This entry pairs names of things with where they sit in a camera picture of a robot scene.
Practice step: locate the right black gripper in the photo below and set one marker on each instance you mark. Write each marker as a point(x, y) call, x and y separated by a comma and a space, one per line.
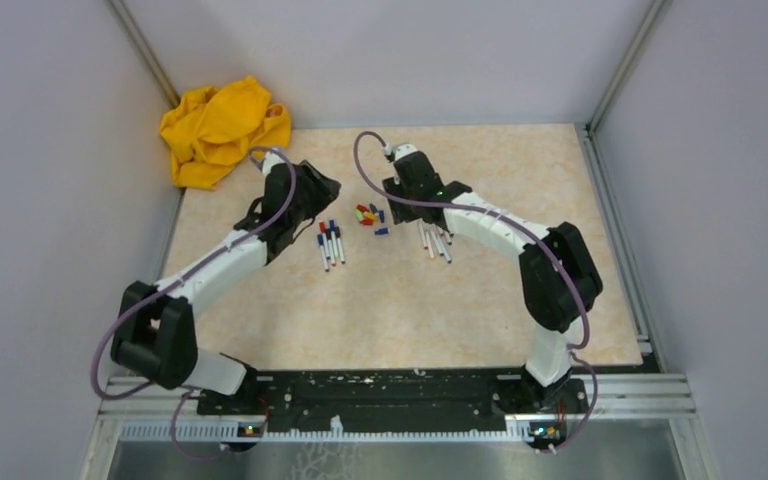
point(398, 214)

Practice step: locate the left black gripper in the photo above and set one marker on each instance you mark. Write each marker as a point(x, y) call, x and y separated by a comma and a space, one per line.
point(324, 188)

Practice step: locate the orange white marker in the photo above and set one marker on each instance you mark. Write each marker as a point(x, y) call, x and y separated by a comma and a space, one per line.
point(429, 244)

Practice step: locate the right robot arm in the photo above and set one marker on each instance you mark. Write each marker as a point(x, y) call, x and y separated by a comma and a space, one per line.
point(559, 279)

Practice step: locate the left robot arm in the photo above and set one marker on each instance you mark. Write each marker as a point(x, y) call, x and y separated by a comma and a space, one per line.
point(155, 334)

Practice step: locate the blue capped white marker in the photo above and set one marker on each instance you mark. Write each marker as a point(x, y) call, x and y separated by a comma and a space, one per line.
point(323, 253)

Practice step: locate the yellow crumpled cloth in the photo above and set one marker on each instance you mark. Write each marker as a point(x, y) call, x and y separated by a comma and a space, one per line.
point(213, 128)

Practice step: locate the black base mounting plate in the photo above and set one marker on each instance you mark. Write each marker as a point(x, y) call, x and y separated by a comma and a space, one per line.
point(375, 419)

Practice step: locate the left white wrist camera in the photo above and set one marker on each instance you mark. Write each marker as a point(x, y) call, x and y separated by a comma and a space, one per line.
point(269, 161)

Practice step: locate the slotted cable duct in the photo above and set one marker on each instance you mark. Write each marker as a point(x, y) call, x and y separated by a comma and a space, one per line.
point(230, 431)

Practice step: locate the aluminium frame rail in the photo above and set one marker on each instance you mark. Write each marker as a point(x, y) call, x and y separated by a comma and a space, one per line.
point(477, 392)

